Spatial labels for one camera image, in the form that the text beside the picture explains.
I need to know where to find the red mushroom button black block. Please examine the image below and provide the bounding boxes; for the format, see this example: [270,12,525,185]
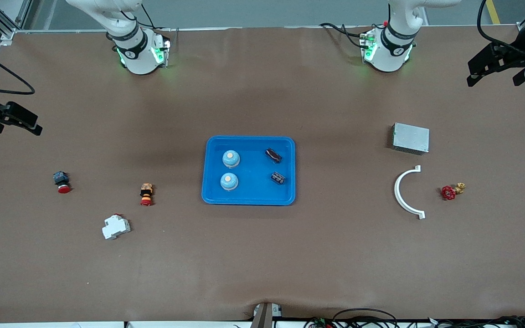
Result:
[53,171,72,194]

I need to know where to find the silver metal box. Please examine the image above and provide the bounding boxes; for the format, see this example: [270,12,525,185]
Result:
[391,123,430,155]

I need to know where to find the brass valve red handwheel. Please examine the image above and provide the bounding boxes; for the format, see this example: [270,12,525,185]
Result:
[441,182,466,201]

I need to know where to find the white circuit breaker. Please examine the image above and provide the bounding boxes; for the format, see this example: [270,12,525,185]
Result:
[102,213,131,241]

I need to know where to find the orange red push button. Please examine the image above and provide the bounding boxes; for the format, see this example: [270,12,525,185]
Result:
[139,183,154,207]

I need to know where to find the white half-round pipe clamp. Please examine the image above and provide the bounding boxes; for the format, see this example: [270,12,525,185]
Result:
[394,165,426,220]

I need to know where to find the blue plastic tray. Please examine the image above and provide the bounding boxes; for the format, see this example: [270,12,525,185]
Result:
[201,135,296,206]

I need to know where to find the black left base cables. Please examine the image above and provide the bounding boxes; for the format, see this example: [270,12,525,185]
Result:
[319,22,369,50]

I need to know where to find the black right base cable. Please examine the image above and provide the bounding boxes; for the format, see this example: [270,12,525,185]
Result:
[140,4,172,32]

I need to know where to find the black cable bundle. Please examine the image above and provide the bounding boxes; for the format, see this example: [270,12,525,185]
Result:
[427,315,525,328]

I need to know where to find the black cable loop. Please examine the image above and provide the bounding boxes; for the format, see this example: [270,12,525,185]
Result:
[306,308,400,328]

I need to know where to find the grey metal bracket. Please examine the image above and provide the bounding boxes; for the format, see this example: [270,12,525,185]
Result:
[251,302,283,328]

